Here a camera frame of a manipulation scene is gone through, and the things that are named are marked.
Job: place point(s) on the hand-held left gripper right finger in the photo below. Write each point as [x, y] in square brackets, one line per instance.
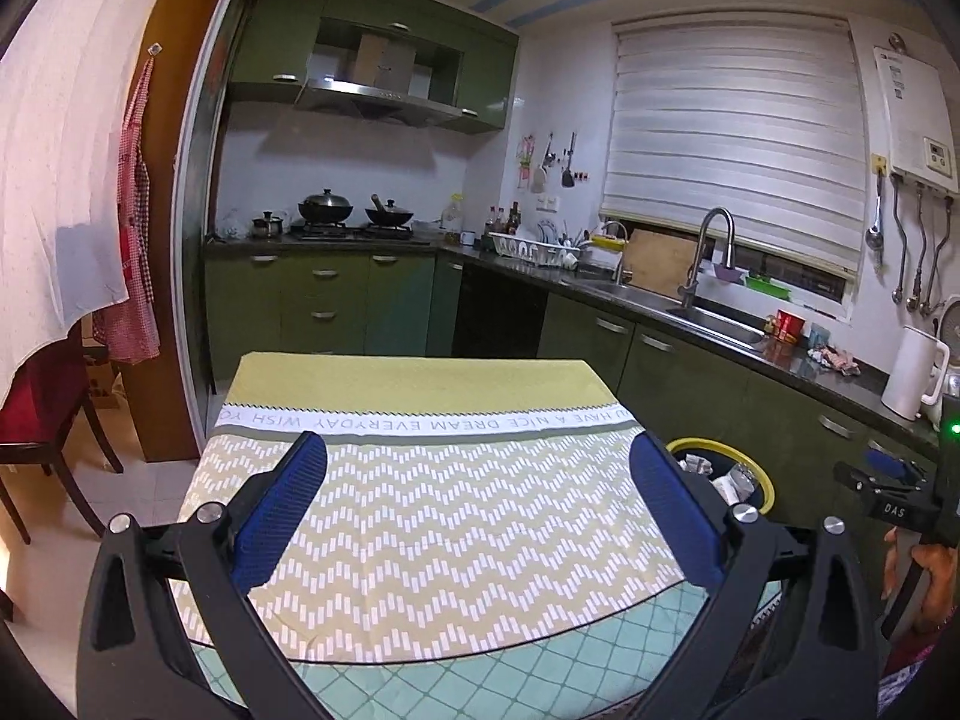
[675, 510]

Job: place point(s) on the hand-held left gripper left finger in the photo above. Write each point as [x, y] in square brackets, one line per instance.
[277, 510]

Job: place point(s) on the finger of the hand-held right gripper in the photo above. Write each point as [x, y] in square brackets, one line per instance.
[892, 465]
[855, 478]

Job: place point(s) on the white plastic wrapper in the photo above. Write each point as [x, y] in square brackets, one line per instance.
[742, 474]

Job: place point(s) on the yellow-rimmed dark bin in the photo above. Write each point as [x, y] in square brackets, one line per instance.
[720, 444]

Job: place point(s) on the person's right hand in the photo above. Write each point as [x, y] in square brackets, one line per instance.
[937, 577]

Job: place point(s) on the white electric kettle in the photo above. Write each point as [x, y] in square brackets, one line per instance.
[911, 375]

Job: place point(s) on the pink rag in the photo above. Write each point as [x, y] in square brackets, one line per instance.
[834, 360]

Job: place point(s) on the green lower cabinets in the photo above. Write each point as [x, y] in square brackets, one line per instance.
[675, 382]

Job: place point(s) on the green cabinets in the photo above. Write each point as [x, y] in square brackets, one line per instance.
[675, 382]
[277, 30]

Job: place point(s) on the blue holder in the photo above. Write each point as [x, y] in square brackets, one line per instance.
[818, 336]

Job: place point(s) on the white round appliance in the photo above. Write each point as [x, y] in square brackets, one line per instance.
[954, 330]

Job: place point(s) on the person's patterned clothing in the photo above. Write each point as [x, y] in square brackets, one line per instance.
[919, 660]

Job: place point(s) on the red paper cup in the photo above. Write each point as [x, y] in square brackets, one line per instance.
[790, 326]

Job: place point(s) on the patterned tablecloth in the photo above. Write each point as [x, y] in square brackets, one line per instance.
[465, 502]

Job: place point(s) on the steel sink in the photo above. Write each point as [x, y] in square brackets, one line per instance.
[720, 326]

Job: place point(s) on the green tray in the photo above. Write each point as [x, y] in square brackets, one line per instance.
[766, 287]

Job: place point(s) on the cardboard box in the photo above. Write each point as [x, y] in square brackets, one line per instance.
[97, 382]

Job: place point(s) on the hanging steel ladle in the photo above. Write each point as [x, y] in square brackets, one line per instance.
[874, 236]

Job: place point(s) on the tall steel faucet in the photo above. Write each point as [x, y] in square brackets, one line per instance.
[694, 270]

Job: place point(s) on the wooden cutting board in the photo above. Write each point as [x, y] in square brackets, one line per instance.
[660, 266]

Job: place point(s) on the purple tray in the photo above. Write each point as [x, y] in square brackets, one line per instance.
[725, 270]

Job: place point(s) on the small steel faucet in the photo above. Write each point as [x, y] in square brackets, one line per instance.
[621, 262]

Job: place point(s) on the red wooden chair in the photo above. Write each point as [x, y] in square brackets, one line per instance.
[45, 390]

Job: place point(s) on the yellow drain basket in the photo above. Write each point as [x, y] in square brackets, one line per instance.
[607, 241]

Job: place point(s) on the small lidded pot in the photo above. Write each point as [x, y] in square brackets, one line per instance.
[268, 226]

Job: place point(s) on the black gas stove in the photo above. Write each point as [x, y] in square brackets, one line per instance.
[352, 234]

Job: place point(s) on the white dish rack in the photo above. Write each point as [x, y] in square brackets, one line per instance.
[525, 249]

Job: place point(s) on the red checked apron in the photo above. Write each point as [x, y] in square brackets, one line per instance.
[135, 240]

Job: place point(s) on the lidded black wok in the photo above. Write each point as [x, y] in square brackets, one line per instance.
[325, 206]

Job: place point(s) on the open black wok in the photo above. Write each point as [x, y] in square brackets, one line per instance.
[390, 216]

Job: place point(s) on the dark glass sauce bottle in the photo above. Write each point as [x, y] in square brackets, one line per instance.
[514, 219]

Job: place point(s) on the clear oil bottle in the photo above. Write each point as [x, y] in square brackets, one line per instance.
[453, 214]

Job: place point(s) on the hanging black spatula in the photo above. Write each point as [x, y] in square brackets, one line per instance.
[568, 176]

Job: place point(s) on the hanging white scoop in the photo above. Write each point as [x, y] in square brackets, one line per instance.
[538, 178]

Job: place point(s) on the white water heater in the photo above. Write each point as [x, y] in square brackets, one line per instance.
[911, 105]

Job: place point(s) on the white window blind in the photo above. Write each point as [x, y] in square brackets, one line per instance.
[727, 127]

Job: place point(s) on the hanging grey utensil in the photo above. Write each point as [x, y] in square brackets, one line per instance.
[550, 154]

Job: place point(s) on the steel range hood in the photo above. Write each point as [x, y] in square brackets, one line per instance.
[375, 97]

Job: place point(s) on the white curtain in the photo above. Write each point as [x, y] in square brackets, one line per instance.
[60, 127]

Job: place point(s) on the green upper cabinets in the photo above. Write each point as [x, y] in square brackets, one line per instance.
[277, 30]

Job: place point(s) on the white wall socket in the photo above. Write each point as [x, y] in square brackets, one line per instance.
[547, 203]

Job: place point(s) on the pink wall decoration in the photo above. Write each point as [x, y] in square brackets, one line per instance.
[526, 157]

